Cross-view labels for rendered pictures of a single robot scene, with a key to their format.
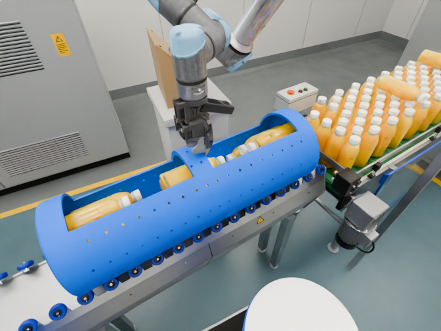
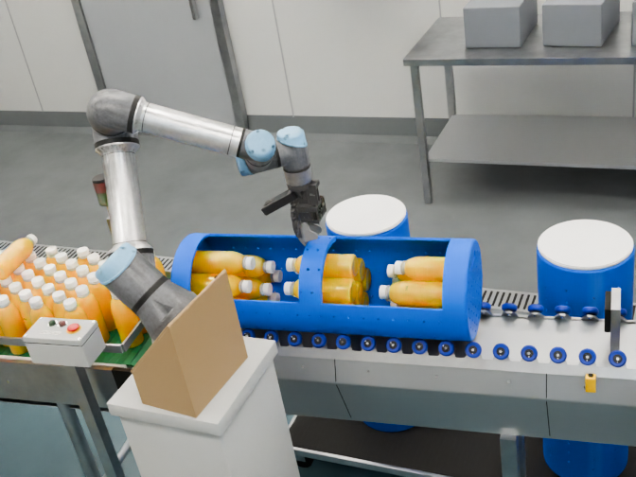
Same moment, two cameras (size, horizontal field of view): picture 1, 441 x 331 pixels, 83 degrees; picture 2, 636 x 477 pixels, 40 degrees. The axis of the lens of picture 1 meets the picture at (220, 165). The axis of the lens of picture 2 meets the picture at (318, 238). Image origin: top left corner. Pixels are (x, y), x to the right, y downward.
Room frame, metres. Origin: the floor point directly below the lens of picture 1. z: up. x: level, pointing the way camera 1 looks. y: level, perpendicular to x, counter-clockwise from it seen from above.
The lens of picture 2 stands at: (1.86, 1.77, 2.48)
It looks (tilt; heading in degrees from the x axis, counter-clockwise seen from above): 30 degrees down; 232
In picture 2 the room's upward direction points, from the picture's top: 10 degrees counter-clockwise
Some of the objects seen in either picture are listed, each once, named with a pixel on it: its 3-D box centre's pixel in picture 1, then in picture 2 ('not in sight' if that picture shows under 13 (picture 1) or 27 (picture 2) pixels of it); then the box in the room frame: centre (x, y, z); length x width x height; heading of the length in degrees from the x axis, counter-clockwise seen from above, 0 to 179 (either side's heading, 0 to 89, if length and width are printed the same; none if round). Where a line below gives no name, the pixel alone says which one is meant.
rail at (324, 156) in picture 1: (315, 150); (152, 309); (0.86, -0.45, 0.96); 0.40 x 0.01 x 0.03; 30
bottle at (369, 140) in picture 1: (365, 147); not in sight; (0.84, -0.66, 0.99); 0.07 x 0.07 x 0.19
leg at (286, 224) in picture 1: (280, 243); not in sight; (0.73, -0.36, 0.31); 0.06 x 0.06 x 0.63; 30
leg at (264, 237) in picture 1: (266, 226); not in sight; (0.85, -0.29, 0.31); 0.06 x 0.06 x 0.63; 30
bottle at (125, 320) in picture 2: (309, 131); (125, 318); (0.96, -0.44, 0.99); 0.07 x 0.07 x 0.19
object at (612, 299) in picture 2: not in sight; (612, 322); (0.16, 0.77, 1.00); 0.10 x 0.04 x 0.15; 30
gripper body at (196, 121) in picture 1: (193, 115); (305, 201); (0.56, 0.07, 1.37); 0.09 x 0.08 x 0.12; 120
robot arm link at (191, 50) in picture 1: (189, 54); (291, 149); (0.57, 0.06, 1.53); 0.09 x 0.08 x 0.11; 151
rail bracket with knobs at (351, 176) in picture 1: (344, 182); not in sight; (0.67, -0.52, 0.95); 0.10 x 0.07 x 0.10; 30
